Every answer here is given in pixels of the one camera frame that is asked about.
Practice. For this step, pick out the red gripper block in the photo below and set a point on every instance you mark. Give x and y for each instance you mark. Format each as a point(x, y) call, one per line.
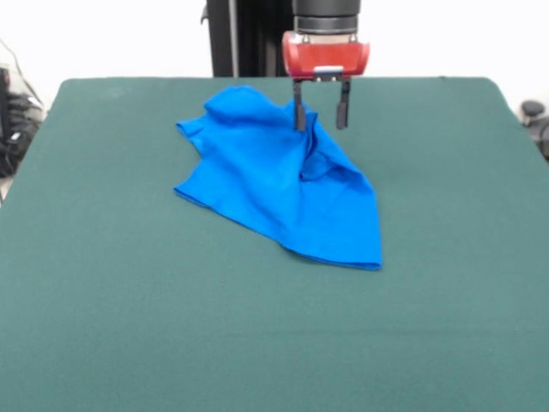
point(326, 58)

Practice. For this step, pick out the blue shirt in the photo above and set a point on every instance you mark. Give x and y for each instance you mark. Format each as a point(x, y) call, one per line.
point(279, 184)

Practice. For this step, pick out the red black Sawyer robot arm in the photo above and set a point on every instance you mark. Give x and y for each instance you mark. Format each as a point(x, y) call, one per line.
point(326, 15)

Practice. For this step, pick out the dark green table cloth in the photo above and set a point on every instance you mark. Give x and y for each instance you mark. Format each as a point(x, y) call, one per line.
point(343, 335)

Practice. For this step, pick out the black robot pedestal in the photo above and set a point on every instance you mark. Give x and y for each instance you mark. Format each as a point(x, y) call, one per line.
point(249, 38)

